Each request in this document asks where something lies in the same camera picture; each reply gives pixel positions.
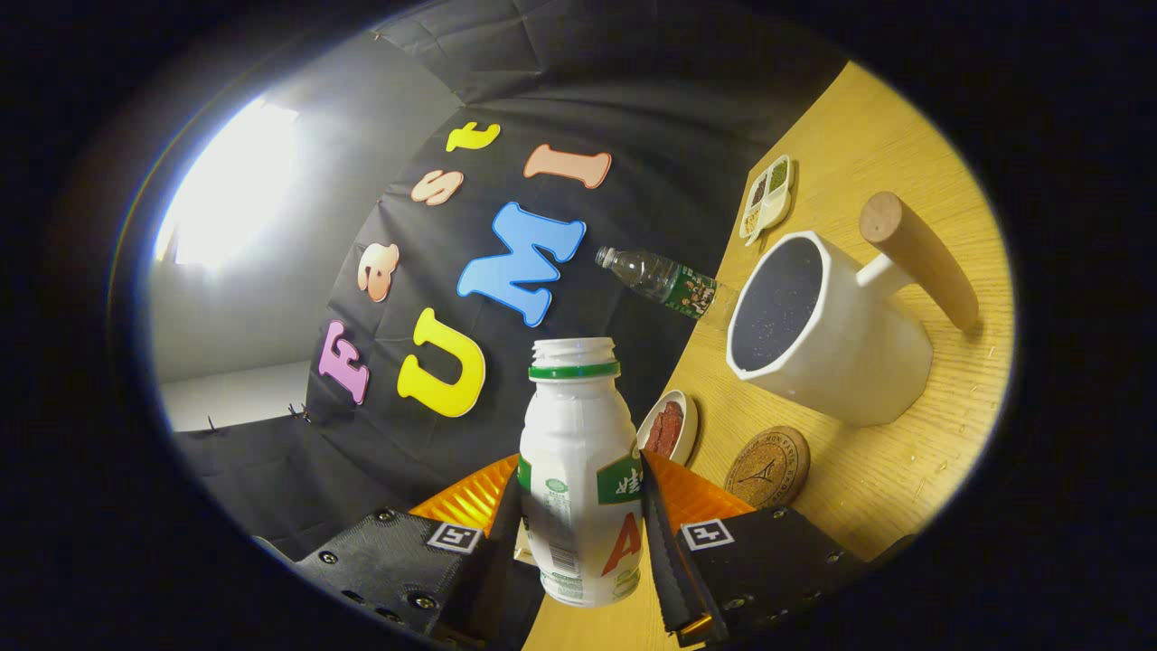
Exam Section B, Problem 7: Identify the white juice bottle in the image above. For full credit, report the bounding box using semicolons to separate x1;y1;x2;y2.
518;337;645;608

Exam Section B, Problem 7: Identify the white cup with wooden handle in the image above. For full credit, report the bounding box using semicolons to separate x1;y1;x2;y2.
726;191;981;428

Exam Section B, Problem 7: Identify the white divided dish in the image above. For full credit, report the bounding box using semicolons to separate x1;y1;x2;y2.
739;154;795;248

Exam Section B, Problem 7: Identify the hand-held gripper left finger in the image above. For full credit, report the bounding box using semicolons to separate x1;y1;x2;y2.
294;452;543;651

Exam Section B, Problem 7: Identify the round cork coaster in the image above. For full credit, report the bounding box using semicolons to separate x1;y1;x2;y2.
724;426;811;510

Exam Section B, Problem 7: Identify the clear plastic water bottle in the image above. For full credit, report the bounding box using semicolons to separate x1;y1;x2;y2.
595;246;738;328

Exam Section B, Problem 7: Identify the round white plate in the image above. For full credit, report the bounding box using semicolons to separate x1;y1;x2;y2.
636;390;699;467

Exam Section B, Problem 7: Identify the wooden table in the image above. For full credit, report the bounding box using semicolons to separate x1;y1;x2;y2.
522;59;1015;651

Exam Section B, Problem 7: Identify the red meat slice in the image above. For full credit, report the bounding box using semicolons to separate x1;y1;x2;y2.
644;401;685;458

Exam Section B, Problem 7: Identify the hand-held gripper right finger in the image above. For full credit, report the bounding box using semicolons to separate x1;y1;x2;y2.
640;449;869;647

